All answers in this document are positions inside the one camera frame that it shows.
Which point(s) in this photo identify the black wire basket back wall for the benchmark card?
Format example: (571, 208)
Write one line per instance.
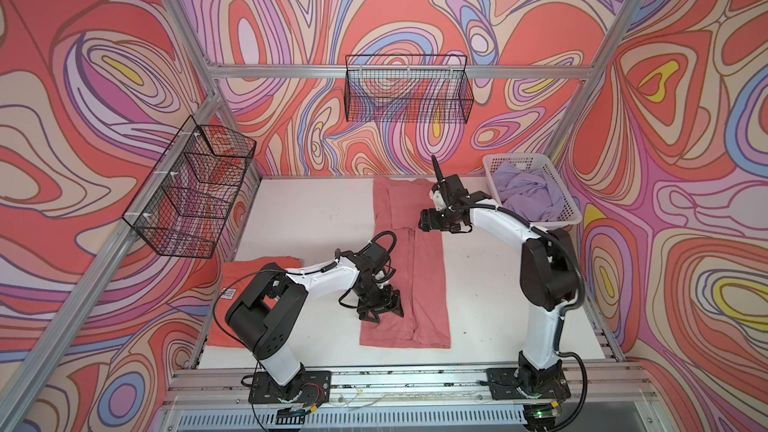
(386, 96)

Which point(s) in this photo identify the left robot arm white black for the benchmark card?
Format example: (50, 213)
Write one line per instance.
(263, 315)

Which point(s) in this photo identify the pink t shirt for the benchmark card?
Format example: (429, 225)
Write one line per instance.
(418, 258)

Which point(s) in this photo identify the aluminium frame right post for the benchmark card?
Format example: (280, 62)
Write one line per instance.
(578, 104)

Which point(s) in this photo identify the black wire basket left wall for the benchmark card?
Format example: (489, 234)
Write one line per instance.
(184, 204)

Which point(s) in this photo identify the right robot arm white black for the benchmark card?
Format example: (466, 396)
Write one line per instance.
(550, 277)

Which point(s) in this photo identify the aluminium frame back crossbar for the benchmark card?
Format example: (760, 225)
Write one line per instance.
(219, 71)

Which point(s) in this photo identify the black wire basket wall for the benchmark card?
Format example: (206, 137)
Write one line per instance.
(386, 96)
(184, 204)

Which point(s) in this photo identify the lavender t shirt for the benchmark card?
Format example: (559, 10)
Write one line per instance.
(531, 194)

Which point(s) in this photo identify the aluminium frame left post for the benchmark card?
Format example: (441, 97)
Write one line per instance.
(214, 109)

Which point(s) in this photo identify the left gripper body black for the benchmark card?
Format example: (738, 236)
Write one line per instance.
(375, 299)

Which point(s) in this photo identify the aluminium frame rail base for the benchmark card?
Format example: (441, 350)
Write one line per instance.
(614, 396)

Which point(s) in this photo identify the aluminium frame post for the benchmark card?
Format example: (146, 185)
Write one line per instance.
(578, 104)
(214, 109)

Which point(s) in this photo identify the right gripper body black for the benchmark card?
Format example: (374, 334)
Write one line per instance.
(442, 220)

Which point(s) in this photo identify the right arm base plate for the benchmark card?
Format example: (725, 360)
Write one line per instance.
(528, 383)

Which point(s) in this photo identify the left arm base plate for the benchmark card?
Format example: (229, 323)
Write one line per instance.
(308, 388)

